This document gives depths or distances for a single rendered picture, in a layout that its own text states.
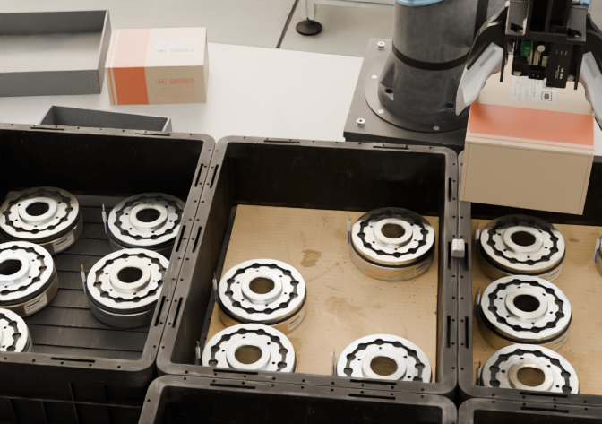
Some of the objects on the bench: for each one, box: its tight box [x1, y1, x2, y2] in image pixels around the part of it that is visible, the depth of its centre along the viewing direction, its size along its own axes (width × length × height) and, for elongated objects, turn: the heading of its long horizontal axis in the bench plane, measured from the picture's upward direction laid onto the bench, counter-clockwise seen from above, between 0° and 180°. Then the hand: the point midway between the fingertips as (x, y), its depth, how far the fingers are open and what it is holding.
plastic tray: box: [0, 9, 112, 98], centre depth 195 cm, size 27×20×5 cm
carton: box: [105, 27, 209, 106], centre depth 189 cm, size 16×12×8 cm
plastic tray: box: [38, 104, 173, 132], centre depth 169 cm, size 27×20×5 cm
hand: (529, 117), depth 114 cm, fingers closed on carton, 14 cm apart
